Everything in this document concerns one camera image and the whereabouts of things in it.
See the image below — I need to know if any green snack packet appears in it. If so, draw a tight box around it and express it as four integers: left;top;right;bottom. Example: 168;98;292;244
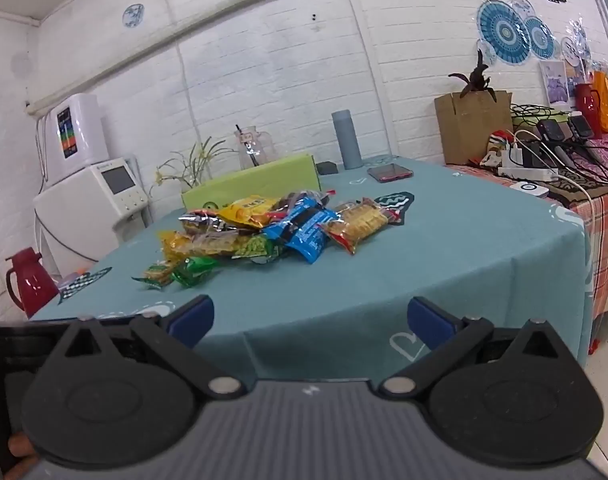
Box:
172;256;219;288

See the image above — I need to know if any yellow pea snack packet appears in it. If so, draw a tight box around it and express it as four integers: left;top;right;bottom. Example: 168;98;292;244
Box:
158;231;280;262

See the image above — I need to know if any yellow chips packet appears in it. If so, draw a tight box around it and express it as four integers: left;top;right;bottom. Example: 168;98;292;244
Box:
217;195;279;229

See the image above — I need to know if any cracker snack packet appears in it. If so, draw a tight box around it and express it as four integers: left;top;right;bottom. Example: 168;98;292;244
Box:
320;197;396;255

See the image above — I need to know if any blue snack packet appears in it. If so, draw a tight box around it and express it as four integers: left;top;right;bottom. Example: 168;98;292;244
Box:
263;196;339;263

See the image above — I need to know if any person's left hand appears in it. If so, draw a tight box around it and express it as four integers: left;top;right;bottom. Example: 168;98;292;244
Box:
8;432;36;458

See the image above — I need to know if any red thermos jug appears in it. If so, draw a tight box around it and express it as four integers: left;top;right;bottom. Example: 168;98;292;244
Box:
6;247;59;318

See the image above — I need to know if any teal tablecloth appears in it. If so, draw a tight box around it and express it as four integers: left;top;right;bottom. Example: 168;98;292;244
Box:
28;155;596;386

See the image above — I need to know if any white machine with screen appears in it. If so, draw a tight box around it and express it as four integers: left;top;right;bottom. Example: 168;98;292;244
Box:
33;157;149;276

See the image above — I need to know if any white power strip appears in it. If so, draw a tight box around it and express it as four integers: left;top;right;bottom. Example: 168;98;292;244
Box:
497;148;558;182

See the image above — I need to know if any flower vase with plant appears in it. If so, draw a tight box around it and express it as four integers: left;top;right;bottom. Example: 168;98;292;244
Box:
149;136;234;192

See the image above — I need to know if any pink floral cloth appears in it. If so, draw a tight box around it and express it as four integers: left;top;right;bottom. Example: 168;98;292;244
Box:
580;133;608;181

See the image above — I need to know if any red-cased smartphone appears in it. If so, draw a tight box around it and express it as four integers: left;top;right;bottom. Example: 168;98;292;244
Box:
367;162;414;183

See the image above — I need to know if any white water purifier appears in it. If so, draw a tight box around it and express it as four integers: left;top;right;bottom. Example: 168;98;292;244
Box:
42;93;110;186

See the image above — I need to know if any brown cardboard box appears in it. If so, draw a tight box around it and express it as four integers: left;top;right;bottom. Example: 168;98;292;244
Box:
434;90;512;165

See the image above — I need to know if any glass pitcher with straw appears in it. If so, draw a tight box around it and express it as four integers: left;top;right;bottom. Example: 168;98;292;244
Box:
234;125;278;169

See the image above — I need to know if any green cardboard box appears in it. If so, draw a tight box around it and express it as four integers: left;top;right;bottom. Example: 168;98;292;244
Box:
182;154;321;210

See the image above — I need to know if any grey cylindrical bottle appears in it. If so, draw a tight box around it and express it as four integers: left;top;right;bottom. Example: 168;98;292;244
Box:
331;110;364;170

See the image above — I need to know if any small black box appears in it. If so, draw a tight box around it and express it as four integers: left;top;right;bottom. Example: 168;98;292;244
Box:
316;162;339;176

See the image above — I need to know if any dark dried plant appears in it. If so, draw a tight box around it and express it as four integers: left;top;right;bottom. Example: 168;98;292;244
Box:
449;50;497;102

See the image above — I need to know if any small blue paper fan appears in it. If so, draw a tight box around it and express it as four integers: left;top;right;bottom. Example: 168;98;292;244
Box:
524;16;556;60

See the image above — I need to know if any large blue paper fan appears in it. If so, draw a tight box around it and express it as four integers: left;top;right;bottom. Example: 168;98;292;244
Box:
475;0;531;65

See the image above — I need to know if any round white wireless charger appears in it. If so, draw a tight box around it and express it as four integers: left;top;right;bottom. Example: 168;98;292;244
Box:
510;181;549;198

